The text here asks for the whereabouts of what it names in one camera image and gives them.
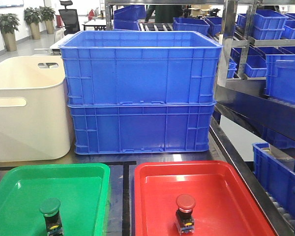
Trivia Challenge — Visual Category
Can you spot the red mushroom push button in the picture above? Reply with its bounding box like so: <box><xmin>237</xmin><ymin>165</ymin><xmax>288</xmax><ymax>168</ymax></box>
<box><xmin>176</xmin><ymin>194</ymin><xmax>196</xmax><ymax>236</ymax></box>

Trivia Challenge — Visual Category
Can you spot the green mushroom push button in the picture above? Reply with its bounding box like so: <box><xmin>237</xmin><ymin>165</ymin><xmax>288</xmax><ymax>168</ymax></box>
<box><xmin>39</xmin><ymin>198</ymin><xmax>64</xmax><ymax>236</ymax></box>

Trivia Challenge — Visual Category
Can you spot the lower stacked blue crate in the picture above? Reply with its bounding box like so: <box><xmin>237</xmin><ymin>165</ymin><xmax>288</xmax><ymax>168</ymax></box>
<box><xmin>69</xmin><ymin>102</ymin><xmax>215</xmax><ymax>154</ymax></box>

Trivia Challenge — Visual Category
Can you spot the stacked blue crate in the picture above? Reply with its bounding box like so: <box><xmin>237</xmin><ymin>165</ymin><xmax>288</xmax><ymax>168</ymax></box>
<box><xmin>69</xmin><ymin>102</ymin><xmax>215</xmax><ymax>154</ymax></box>
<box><xmin>59</xmin><ymin>31</ymin><xmax>222</xmax><ymax>105</ymax></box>

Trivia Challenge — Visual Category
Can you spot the upper stacked blue crate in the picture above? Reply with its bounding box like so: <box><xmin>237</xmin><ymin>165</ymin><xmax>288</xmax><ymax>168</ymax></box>
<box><xmin>59</xmin><ymin>31</ymin><xmax>222</xmax><ymax>105</ymax></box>

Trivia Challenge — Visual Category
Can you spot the green plastic tray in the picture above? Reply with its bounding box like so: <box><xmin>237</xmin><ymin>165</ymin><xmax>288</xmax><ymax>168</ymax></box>
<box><xmin>0</xmin><ymin>163</ymin><xmax>110</xmax><ymax>236</ymax></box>

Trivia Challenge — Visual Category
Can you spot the red plastic tray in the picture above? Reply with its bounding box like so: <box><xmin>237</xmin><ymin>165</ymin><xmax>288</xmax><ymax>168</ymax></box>
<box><xmin>134</xmin><ymin>161</ymin><xmax>275</xmax><ymax>236</ymax></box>

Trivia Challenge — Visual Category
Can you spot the beige plastic bin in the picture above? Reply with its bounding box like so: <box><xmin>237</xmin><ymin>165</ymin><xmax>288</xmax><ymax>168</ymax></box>
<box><xmin>0</xmin><ymin>56</ymin><xmax>74</xmax><ymax>162</ymax></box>

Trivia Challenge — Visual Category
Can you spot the black office chair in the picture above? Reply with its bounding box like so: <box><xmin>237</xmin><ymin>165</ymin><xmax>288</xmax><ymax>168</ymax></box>
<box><xmin>59</xmin><ymin>0</ymin><xmax>80</xmax><ymax>35</ymax></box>

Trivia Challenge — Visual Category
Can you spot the potted green plant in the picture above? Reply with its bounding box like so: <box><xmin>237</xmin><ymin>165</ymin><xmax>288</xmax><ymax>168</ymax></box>
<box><xmin>0</xmin><ymin>13</ymin><xmax>20</xmax><ymax>52</ymax></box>

